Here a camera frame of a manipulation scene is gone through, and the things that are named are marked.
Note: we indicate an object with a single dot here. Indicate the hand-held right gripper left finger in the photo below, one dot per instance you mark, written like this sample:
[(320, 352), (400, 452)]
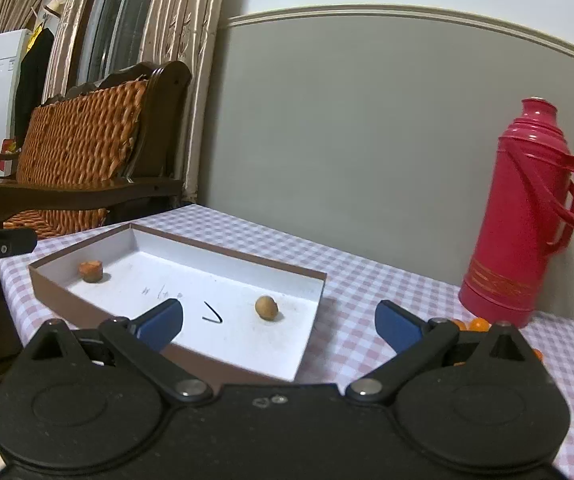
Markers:
[(164, 322)]

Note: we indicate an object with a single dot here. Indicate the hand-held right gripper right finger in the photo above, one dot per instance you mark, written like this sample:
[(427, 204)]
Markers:
[(394, 325)]

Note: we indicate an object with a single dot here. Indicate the brown cardboard box white inside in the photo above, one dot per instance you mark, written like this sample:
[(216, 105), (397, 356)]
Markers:
[(177, 280)]

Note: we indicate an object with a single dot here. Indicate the pink white checkered tablecloth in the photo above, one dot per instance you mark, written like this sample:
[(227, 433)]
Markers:
[(367, 280)]

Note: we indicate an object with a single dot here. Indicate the small orange mandarin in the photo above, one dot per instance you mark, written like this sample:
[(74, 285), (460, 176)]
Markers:
[(461, 325), (479, 324)]

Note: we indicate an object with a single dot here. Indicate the orange brown food chunk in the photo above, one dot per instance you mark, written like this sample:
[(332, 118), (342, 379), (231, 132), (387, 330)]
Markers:
[(90, 270)]

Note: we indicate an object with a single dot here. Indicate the small tan nut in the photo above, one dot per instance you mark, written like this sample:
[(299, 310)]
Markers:
[(267, 307)]

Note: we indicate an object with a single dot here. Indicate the red thermos flask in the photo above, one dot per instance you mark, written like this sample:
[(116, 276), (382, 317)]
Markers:
[(512, 210)]

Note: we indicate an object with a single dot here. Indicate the orange woven chair cushion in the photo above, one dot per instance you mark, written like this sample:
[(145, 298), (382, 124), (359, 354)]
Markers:
[(77, 135)]

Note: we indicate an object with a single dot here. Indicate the black hanging coat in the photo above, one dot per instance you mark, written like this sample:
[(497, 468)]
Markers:
[(32, 85)]

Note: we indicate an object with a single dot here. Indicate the dark wooden chair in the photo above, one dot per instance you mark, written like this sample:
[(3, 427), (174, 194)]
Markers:
[(172, 90)]

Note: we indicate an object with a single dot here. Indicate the pale straw hat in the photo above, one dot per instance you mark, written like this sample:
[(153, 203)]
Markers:
[(53, 7)]

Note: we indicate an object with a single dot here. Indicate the dark framed window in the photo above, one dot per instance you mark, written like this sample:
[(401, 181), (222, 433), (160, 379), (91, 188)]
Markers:
[(117, 15)]

